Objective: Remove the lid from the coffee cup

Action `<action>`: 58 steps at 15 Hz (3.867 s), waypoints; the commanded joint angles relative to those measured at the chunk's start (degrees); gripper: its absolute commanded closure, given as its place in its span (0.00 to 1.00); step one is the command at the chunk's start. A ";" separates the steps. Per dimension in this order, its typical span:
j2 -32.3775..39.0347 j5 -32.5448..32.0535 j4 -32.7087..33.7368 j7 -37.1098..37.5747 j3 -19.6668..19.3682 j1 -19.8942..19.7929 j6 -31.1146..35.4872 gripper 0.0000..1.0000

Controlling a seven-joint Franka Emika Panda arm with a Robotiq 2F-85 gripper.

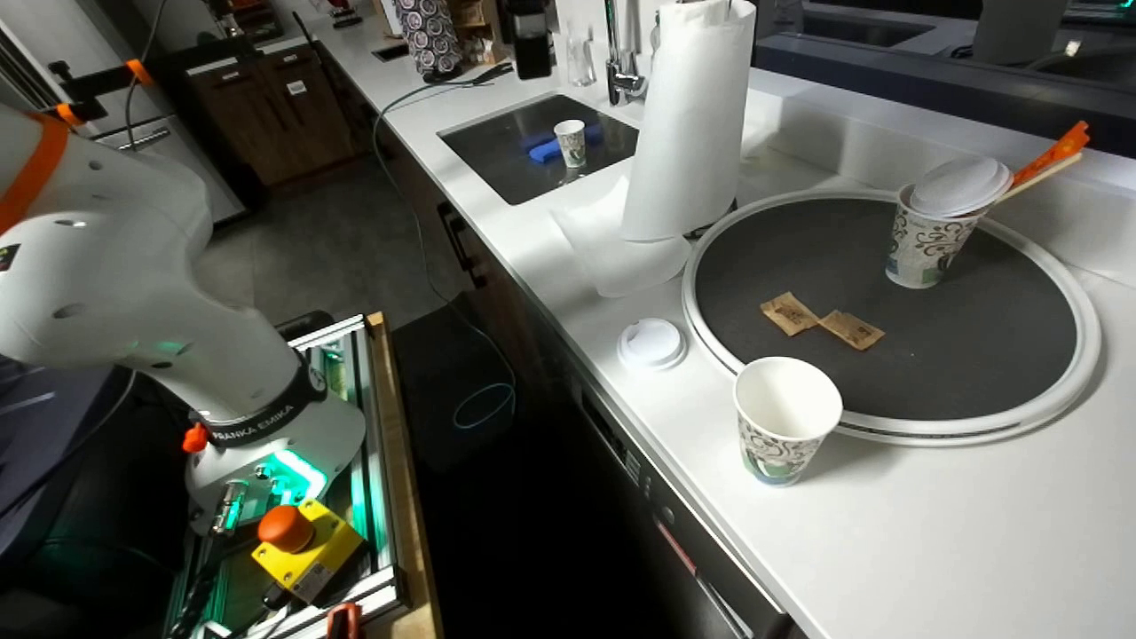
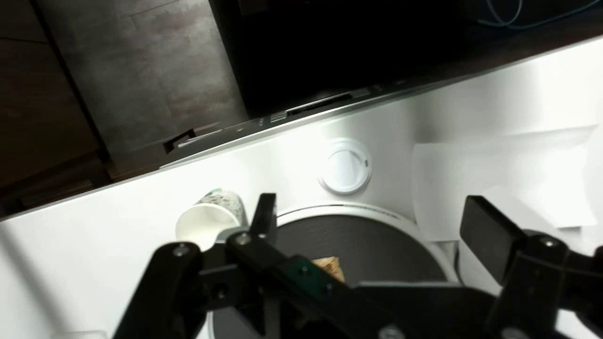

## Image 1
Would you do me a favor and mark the white plastic cup lid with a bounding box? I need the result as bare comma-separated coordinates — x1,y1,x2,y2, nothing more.
616,317,691,376
902,154,1016,224

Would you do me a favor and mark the patterned paper coffee cup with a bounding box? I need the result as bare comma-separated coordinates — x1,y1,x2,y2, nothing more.
883,189,990,294

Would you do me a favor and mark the blue sponge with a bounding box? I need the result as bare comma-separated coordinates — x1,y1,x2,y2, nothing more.
523,126,609,166

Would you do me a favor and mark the stainless steel sink basin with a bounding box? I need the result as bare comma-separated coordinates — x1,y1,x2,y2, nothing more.
438,94,643,211

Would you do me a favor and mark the dark under-counter cabinet front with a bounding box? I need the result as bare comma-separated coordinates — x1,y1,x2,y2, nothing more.
387,175,808,639

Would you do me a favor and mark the brown paper packet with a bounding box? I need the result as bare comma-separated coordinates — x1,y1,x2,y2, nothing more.
812,307,888,356
755,289,823,340

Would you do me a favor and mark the white paper towel roll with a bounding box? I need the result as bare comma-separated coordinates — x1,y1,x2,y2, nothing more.
617,0,761,244

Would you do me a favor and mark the chrome kitchen faucet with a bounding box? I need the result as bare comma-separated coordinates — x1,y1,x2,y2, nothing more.
600,0,652,108

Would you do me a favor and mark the clear glass flask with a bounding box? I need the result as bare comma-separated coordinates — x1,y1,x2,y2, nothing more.
566,18,603,88

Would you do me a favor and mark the black countertop appliance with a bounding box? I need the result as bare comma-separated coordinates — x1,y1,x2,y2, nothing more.
503,0,561,82

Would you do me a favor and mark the patterned tall container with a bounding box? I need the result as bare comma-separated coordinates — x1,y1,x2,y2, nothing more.
394,0,467,87

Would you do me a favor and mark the yellow emergency stop box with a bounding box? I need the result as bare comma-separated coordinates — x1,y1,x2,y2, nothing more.
250,498,371,608

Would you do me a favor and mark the brown wooden cabinet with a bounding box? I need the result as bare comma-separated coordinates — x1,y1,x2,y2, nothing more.
162,33,367,193

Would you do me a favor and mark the round black tray white rim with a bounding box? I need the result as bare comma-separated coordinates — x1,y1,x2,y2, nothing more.
677,184,1108,452

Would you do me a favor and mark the black clamp with orange tips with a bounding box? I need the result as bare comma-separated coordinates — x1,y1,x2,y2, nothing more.
48,52,160,133

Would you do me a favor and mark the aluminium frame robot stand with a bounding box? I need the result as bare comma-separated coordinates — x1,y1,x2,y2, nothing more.
162,309,448,639

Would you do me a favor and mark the orange strap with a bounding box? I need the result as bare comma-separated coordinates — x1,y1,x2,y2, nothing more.
0,115,80,234

